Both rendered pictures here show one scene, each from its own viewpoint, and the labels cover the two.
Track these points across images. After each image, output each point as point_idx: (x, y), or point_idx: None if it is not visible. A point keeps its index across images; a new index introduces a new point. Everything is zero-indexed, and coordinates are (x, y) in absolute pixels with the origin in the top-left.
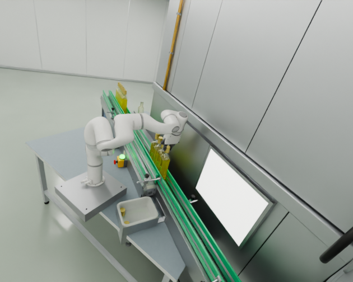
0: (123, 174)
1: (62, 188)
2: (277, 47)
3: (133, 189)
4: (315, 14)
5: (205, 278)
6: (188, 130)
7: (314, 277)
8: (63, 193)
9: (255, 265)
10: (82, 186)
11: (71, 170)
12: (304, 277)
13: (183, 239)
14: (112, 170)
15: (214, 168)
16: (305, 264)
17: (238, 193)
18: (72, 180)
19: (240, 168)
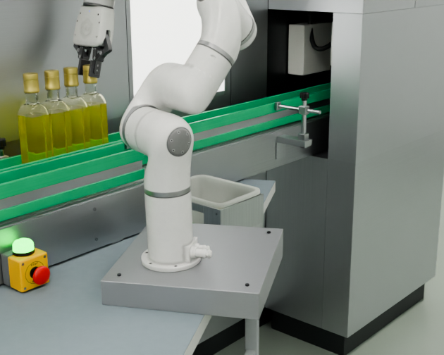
0: (74, 269)
1: (252, 280)
2: None
3: (125, 243)
4: None
5: (270, 132)
6: (59, 11)
7: (263, 23)
8: (266, 271)
9: (236, 90)
10: (213, 263)
11: (147, 343)
12: (261, 34)
13: (230, 146)
14: (72, 288)
15: (150, 26)
16: (256, 22)
17: (195, 22)
18: (207, 284)
19: None
